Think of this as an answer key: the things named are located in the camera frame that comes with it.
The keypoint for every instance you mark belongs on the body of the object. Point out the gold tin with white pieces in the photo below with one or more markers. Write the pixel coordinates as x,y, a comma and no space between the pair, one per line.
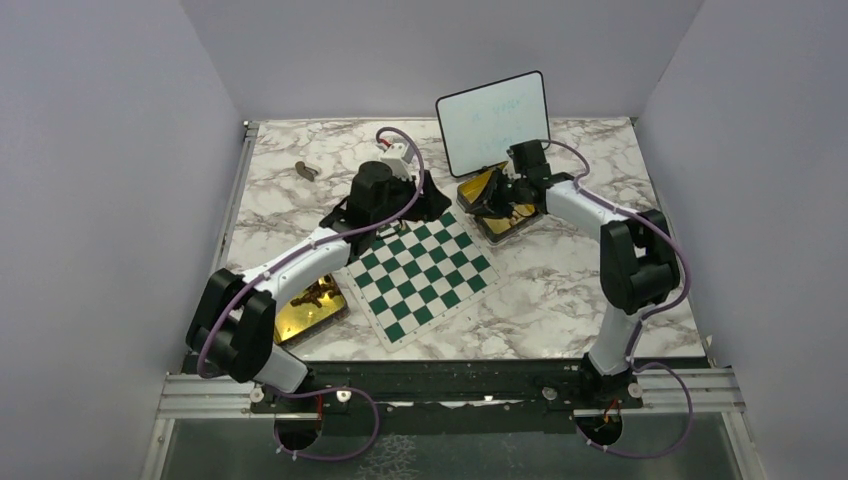
483,198

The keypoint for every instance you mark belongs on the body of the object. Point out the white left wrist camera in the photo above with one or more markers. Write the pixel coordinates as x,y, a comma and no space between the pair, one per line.
399,158

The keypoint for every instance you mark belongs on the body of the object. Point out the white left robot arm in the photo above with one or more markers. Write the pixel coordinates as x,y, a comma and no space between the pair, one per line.
232,330

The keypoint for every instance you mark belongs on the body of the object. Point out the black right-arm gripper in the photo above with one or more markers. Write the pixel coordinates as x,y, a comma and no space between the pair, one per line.
488,203

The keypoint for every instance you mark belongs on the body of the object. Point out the green white chess mat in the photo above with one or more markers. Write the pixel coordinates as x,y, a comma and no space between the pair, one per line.
418,279

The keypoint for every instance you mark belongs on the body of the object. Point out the gold tin with dark pieces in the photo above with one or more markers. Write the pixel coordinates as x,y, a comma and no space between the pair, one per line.
319,306

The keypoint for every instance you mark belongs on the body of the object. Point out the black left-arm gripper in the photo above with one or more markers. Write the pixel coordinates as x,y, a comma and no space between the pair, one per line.
430,203

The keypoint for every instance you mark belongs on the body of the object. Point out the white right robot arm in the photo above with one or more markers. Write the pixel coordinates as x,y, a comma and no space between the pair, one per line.
639,263

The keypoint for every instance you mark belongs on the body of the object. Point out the small whiteboard with stand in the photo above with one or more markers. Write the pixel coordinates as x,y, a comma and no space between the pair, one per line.
479,124

